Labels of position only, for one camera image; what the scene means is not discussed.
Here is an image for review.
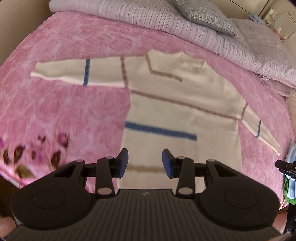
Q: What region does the pink rose blanket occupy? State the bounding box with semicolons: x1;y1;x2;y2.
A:
0;10;295;209

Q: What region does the green knit garment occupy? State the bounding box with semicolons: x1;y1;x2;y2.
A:
283;176;295;205

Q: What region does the light blue garment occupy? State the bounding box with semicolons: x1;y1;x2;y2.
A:
284;142;296;200

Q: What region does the round vanity mirror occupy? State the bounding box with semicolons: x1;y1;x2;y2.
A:
273;11;296;41

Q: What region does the grey checked pillow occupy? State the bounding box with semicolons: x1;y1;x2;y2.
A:
172;0;236;36

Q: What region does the lilac striped quilt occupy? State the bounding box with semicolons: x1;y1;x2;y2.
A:
49;1;295;86

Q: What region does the cream knit sweater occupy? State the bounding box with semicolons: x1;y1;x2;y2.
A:
31;50;281;189

